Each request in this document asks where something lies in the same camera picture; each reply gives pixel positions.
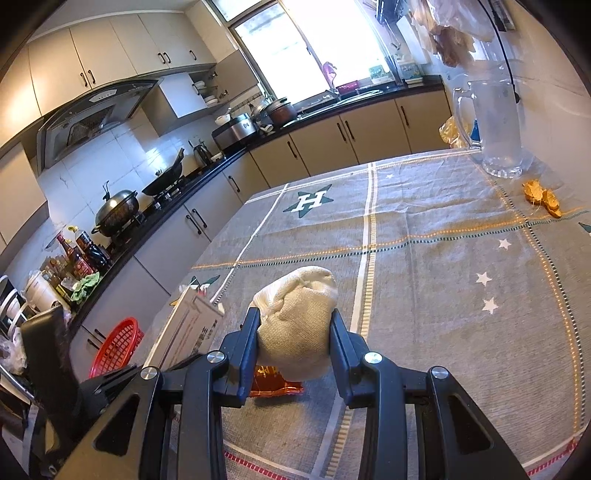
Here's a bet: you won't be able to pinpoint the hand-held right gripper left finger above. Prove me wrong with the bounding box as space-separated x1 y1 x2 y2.
65 307 262 480

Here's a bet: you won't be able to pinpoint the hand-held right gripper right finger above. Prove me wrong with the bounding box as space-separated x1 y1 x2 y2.
329 309 529 480

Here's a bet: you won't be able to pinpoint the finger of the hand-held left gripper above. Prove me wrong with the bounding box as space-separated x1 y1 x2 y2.
21 305 79 418
78 364 141 410

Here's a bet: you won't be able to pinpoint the red plastic mesh basket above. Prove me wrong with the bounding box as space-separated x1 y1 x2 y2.
89 318 145 379

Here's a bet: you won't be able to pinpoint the white cloth wad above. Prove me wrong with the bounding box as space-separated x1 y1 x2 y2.
249 266 338 381

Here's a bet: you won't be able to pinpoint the white cardboard box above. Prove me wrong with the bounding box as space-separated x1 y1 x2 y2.
148 286 226 370

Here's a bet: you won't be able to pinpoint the orange foil wrapper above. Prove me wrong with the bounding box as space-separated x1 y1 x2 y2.
249 364 305 398

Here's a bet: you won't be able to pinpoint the white electric cooker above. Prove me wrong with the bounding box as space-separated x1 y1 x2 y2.
23 270 63 315

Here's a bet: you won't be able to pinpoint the green cloth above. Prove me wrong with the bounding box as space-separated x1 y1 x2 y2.
69 272 101 303

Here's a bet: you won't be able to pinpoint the row of sauce bottles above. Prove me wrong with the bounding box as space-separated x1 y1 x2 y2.
39 225 112 296

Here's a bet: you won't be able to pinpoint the grey star-print tablecloth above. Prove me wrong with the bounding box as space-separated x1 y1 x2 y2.
152 148 591 480

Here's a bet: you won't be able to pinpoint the black kitchen countertop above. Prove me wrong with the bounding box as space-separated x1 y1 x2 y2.
60 78 446 333

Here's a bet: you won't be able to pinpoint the metal wok with lid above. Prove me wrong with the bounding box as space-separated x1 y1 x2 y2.
91 181 140 237

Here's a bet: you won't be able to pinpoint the black frying wok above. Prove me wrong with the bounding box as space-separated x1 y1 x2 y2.
141 148 186 197

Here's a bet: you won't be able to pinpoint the black kettle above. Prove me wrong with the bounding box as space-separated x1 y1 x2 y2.
191 142 213 168

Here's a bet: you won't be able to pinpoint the beige lower kitchen cabinets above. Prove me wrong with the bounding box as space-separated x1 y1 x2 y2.
69 85 455 370

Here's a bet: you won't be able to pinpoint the stainless rice cooker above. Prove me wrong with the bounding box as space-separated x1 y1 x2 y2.
211 113 259 151

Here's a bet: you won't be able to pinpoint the dark cooking pot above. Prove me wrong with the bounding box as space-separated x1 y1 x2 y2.
252 97 298 129

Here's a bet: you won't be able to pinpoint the yellow plastic bag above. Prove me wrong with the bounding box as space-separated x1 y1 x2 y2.
438 115 483 149

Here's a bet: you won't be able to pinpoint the grey range hood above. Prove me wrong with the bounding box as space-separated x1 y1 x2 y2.
37 78 164 169

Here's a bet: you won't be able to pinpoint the ginger piece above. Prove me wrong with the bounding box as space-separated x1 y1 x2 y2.
523 179 546 204

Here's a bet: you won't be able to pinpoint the open shelf with bowls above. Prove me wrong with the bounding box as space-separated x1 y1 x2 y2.
189 69 232 109

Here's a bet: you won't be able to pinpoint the orange snack pieces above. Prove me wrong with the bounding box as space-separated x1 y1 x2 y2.
541 188 563 219

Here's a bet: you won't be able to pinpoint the clear glass pitcher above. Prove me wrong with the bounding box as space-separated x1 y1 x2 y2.
451 59 536 180

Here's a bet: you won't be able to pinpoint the kitchen window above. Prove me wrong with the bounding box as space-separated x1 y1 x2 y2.
231 0 393 112

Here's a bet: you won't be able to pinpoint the hanging plastic bags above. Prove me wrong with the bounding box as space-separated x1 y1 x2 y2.
411 0 497 70

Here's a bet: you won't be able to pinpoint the beige upper wall cabinets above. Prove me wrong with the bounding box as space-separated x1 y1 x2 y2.
0 11 218 250

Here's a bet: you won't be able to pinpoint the black cable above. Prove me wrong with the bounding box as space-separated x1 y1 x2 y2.
478 0 522 103

